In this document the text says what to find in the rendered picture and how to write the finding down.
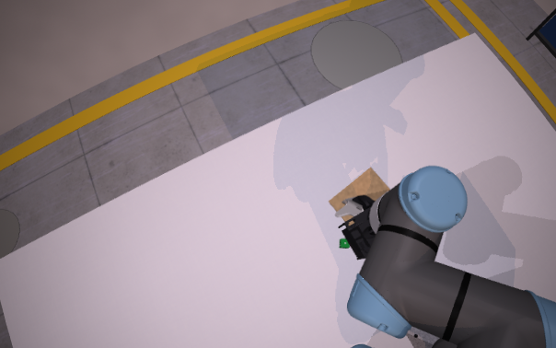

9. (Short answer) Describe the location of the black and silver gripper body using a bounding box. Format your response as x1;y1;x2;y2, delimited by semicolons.
338;206;376;260

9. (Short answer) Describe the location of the tan square mat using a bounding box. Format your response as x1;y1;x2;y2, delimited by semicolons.
329;168;390;212

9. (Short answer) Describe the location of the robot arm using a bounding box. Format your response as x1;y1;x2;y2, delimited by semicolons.
347;166;556;348

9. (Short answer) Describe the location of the green die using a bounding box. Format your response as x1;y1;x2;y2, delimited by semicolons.
339;238;350;249

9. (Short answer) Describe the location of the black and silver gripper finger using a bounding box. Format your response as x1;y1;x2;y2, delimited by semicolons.
335;195;374;217

